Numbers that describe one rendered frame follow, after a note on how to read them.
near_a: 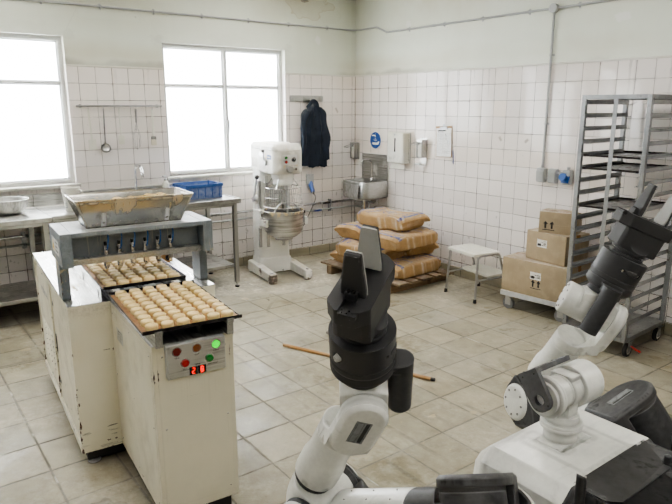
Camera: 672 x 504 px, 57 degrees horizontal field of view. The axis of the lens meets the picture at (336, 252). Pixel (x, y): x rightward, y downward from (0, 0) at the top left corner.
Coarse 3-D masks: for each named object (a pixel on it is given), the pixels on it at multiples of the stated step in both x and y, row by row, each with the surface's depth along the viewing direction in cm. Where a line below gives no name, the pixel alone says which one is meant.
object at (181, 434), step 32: (128, 320) 265; (128, 352) 270; (160, 352) 238; (128, 384) 279; (160, 384) 240; (192, 384) 248; (224, 384) 255; (128, 416) 287; (160, 416) 243; (192, 416) 250; (224, 416) 258; (128, 448) 297; (160, 448) 246; (192, 448) 253; (224, 448) 261; (160, 480) 249; (192, 480) 256; (224, 480) 264
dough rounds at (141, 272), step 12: (96, 264) 326; (144, 264) 327; (156, 264) 326; (96, 276) 310; (108, 276) 303; (120, 276) 304; (132, 276) 303; (144, 276) 305; (156, 276) 308; (168, 276) 311
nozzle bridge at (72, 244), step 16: (64, 224) 299; (80, 224) 299; (144, 224) 299; (160, 224) 299; (176, 224) 302; (192, 224) 307; (208, 224) 311; (64, 240) 276; (80, 240) 288; (96, 240) 292; (112, 240) 296; (128, 240) 300; (176, 240) 313; (192, 240) 317; (208, 240) 313; (64, 256) 277; (80, 256) 289; (96, 256) 291; (112, 256) 292; (128, 256) 296; (144, 256) 300; (192, 256) 333; (64, 272) 289; (64, 288) 290
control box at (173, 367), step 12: (216, 336) 247; (168, 348) 236; (180, 348) 238; (192, 348) 241; (204, 348) 244; (216, 348) 247; (168, 360) 237; (180, 360) 239; (192, 360) 242; (204, 360) 245; (216, 360) 248; (168, 372) 238; (180, 372) 240
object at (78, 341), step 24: (48, 264) 359; (48, 288) 337; (72, 288) 312; (120, 288) 312; (48, 312) 363; (72, 312) 284; (96, 312) 290; (48, 336) 372; (72, 336) 286; (96, 336) 292; (48, 360) 393; (72, 360) 289; (96, 360) 294; (72, 384) 307; (96, 384) 297; (72, 408) 318; (96, 408) 299; (96, 432) 301; (120, 432) 308; (96, 456) 306
